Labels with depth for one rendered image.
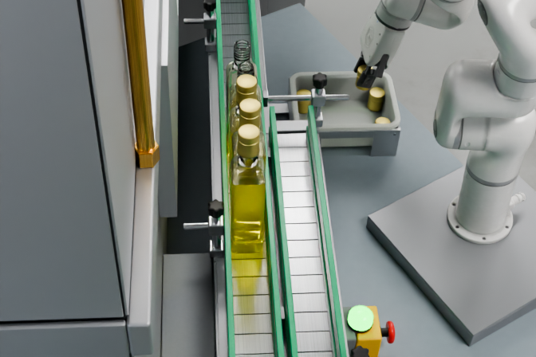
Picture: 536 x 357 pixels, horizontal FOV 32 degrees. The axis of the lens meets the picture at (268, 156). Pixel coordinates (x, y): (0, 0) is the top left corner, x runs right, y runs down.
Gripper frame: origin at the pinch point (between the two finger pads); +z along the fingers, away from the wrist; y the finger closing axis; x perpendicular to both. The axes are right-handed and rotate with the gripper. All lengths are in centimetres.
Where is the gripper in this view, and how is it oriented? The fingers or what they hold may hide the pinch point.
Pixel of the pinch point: (364, 72)
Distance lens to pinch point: 197.2
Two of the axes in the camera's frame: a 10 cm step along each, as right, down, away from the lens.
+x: 9.5, 1.5, 2.7
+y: 0.8, 7.3, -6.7
